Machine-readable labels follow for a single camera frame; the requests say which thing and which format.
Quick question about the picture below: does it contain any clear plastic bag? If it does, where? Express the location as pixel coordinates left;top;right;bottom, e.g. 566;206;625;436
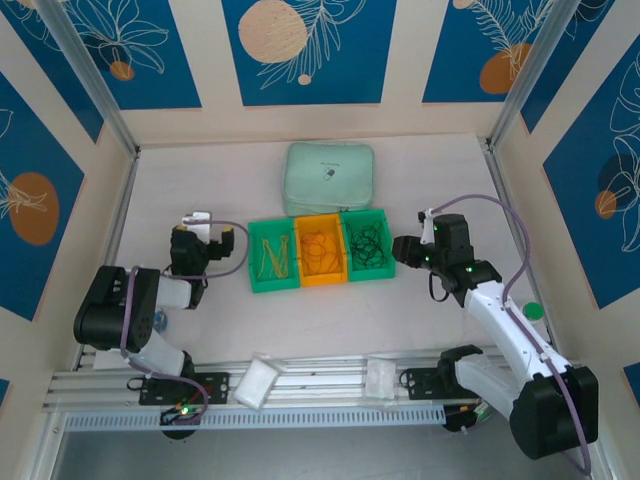
360;354;401;411

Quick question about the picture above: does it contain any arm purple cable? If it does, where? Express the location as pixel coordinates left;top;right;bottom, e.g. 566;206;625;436
119;222;253;419
433;194;594;476

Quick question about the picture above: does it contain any small circuit board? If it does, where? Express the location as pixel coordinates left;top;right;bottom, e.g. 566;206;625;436
159;402;204;427
444;402;499;435

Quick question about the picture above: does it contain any ribbed aluminium frame rail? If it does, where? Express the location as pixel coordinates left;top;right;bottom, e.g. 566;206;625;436
42;349;599;412

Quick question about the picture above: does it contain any orange plastic bin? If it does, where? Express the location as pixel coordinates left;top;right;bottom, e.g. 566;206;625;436
292;213;350;289

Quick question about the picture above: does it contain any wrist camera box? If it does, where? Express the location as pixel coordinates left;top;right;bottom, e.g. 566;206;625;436
417;208;440;245
180;209;215;227

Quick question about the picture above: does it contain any aluminium side rail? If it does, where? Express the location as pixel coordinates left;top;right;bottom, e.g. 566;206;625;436
480;138;561;359
73;147;142;371

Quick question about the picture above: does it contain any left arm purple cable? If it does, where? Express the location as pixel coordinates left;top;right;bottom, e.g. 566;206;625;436
119;222;253;419

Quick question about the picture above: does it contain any slotted grey cable duct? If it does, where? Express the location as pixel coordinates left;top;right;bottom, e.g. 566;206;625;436
63;405;447;432

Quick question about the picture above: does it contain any aluminium corner post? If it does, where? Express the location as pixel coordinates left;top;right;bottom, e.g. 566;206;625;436
487;0;576;146
37;0;141;156

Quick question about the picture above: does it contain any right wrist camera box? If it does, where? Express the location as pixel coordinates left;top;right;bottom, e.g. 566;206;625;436
417;208;440;245

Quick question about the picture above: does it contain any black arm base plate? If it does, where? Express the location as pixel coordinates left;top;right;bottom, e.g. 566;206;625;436
138;372;232;407
404;367;474;401

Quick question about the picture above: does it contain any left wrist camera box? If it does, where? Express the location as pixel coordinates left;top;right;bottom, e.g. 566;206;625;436
180;209;215;227

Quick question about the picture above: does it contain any thin red cable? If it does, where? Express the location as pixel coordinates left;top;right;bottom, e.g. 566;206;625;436
302;229;340;275

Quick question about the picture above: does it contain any white plastic bag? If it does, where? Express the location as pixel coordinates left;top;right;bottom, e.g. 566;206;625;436
233;352;286;411

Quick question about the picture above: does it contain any mint green zip pouch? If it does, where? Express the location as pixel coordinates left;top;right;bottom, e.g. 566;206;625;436
280;141;377;217

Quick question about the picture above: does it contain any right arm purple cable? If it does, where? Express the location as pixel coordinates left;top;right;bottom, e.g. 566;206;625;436
433;194;594;476

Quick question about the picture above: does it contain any green plastic bin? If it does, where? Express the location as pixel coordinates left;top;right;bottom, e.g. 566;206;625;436
246;217;301;295
338;208;397;282

